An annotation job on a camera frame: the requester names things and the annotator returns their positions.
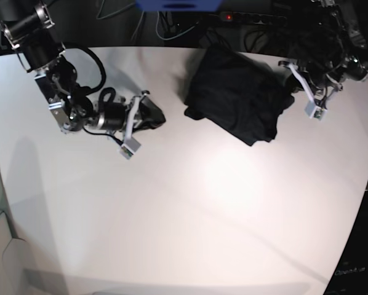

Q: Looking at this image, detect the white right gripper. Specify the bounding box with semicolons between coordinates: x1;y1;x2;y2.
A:
118;90;166;160

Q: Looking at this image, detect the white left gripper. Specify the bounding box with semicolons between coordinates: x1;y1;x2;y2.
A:
278;60;343;120

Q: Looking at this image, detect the dark navy T-shirt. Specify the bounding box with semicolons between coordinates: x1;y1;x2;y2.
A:
184;45;294;146

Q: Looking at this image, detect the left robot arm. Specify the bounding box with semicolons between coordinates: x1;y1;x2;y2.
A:
278;1;368;120

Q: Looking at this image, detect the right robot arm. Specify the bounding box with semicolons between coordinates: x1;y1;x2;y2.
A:
0;1;166;159

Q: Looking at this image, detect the blue plastic bin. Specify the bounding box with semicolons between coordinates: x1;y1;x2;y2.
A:
135;0;222;12

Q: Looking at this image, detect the black OpenArm computer case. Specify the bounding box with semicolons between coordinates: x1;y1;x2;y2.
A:
324;191;368;294

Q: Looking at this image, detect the white power strip red switch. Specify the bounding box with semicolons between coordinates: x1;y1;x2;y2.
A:
219;12;287;25

